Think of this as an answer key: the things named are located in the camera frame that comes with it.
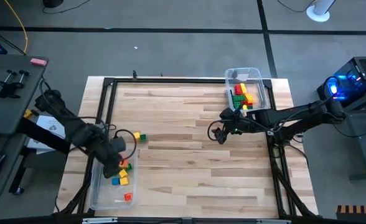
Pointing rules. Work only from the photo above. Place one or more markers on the black orange striped object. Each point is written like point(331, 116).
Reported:
point(357, 213)

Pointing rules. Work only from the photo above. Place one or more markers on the small yellow toy block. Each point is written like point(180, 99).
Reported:
point(123, 173)
point(136, 135)
point(124, 181)

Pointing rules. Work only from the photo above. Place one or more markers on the white round-base stand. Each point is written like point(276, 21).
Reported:
point(317, 15)

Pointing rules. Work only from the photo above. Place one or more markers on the dark grey desk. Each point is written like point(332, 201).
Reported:
point(15, 109)

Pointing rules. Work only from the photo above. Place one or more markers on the black round base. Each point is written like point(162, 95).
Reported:
point(53, 3)

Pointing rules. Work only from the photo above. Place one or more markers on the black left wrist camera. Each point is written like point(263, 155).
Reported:
point(118, 145)

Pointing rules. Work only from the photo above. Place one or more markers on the black metal table frame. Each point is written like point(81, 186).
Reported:
point(170, 81)

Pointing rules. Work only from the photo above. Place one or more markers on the black desk crossbar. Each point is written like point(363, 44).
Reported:
point(36, 137)

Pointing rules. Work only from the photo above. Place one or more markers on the clear plastic storage bin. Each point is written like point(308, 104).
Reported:
point(254, 77)
point(108, 199)

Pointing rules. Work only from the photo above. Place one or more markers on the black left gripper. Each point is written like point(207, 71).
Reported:
point(111, 165)

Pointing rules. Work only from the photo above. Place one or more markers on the white paper sheet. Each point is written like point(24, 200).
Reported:
point(53, 124)

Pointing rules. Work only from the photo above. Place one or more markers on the black desk foot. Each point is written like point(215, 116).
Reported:
point(16, 186)

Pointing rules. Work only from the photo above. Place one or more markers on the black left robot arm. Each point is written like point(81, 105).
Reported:
point(74, 127)

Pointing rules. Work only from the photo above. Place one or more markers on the silver bracket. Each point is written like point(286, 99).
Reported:
point(273, 221)
point(99, 220)

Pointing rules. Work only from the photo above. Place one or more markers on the pink eraser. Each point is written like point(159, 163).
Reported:
point(39, 61)

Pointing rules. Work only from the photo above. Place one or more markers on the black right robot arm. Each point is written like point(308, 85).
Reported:
point(295, 115)

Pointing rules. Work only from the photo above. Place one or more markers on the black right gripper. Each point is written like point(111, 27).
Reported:
point(240, 123)

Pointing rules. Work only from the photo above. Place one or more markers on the black clamp mount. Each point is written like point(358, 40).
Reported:
point(5, 90)

